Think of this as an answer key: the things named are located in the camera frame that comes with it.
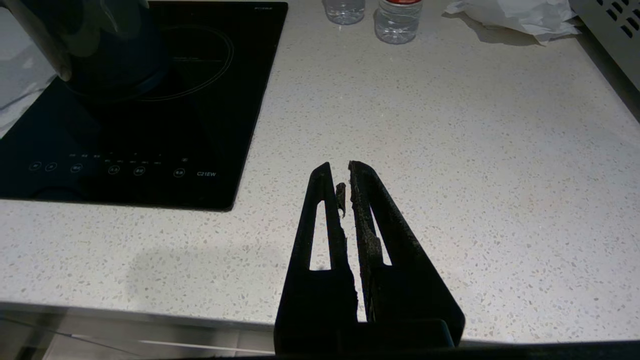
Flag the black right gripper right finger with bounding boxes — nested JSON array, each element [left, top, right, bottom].
[[348, 160, 466, 349]]

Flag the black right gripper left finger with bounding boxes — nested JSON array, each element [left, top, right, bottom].
[[273, 161, 359, 352]]

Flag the black electric kettle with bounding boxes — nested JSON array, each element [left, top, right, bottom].
[[0, 0, 169, 102]]

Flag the red-capped water bottle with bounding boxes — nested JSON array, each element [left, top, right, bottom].
[[323, 0, 366, 26], [374, 0, 424, 45]]

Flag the black glass induction cooktop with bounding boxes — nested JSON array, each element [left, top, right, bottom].
[[0, 0, 290, 212]]

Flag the crumpled white tissue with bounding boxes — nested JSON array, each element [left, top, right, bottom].
[[443, 0, 581, 45]]

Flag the silver vented appliance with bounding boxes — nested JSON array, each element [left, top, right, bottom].
[[570, 0, 640, 92]]

